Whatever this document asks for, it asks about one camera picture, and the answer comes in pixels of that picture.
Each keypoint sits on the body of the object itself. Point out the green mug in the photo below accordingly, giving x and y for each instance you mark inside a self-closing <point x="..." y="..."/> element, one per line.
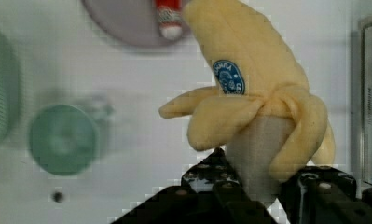
<point x="67" y="137"/>

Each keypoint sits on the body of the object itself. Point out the plush red ketchup bottle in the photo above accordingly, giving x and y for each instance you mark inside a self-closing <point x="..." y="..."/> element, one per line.
<point x="169" y="18"/>

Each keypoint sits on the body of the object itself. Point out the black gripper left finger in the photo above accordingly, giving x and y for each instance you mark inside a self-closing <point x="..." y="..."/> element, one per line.
<point x="213" y="169"/>

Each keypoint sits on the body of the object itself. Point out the plush peeled banana toy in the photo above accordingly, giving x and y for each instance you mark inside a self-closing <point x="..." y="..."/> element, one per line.
<point x="260" y="108"/>

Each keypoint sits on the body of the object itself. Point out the green perforated colander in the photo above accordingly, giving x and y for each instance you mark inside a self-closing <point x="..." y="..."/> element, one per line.
<point x="10" y="90"/>

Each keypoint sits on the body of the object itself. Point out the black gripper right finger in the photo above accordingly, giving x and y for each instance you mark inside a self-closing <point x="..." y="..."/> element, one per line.
<point x="323" y="195"/>

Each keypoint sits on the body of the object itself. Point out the round grey plate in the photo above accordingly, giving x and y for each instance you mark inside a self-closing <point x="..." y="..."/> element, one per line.
<point x="133" y="22"/>

